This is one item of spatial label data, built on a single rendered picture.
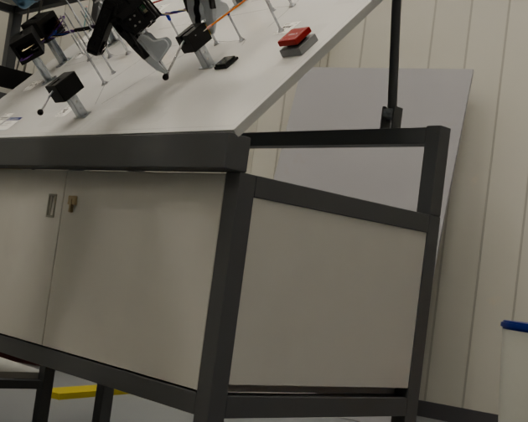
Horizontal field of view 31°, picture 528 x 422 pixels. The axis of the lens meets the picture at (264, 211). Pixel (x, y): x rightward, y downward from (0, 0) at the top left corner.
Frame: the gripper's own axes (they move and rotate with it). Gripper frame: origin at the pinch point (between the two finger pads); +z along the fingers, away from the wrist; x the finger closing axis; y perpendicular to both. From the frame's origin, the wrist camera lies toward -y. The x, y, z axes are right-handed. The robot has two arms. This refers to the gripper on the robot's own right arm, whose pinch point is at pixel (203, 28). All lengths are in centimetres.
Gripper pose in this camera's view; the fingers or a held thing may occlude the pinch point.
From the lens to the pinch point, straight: 205.0
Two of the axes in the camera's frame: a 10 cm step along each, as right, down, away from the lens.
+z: 1.5, 9.7, 2.0
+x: -6.7, -0.5, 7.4
